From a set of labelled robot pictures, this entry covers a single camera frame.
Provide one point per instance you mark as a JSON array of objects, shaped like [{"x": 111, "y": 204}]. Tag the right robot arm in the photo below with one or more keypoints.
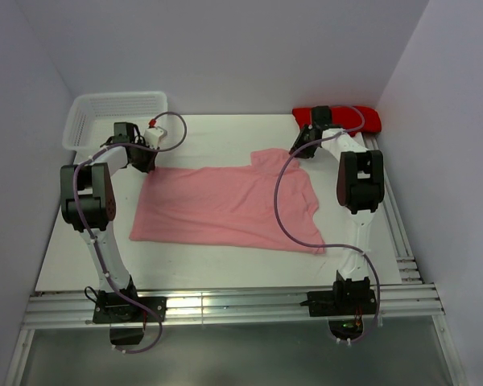
[{"x": 359, "y": 186}]

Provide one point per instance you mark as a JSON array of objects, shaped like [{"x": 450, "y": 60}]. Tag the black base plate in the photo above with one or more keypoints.
[
  {"x": 117, "y": 310},
  {"x": 326, "y": 304}
]

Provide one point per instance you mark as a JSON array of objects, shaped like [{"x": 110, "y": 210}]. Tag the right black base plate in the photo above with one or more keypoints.
[{"x": 326, "y": 304}]

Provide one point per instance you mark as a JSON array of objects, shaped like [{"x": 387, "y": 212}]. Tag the pink t shirt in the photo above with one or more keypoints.
[{"x": 268, "y": 204}]

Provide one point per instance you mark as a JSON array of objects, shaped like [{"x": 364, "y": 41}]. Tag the aluminium front rail frame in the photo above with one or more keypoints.
[{"x": 202, "y": 307}]

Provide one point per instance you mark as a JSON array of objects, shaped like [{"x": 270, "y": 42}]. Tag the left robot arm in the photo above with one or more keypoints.
[{"x": 88, "y": 204}]

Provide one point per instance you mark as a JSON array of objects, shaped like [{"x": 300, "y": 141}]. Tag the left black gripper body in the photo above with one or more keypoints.
[{"x": 144, "y": 159}]

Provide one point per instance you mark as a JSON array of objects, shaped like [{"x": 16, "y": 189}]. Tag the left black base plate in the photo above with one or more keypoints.
[{"x": 117, "y": 310}]

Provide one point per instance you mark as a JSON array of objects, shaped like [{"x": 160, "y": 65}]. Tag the aluminium right side rail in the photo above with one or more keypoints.
[{"x": 390, "y": 249}]

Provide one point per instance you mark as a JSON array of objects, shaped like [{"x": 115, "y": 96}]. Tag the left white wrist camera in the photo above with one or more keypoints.
[{"x": 153, "y": 137}]

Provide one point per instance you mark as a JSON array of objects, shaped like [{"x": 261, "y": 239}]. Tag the red folded t shirt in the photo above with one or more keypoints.
[{"x": 370, "y": 118}]

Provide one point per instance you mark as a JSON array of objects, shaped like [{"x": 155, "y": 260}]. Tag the white plastic basket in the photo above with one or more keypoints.
[{"x": 91, "y": 118}]

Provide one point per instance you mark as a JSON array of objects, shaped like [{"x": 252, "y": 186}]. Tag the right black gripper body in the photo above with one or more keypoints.
[{"x": 304, "y": 137}]

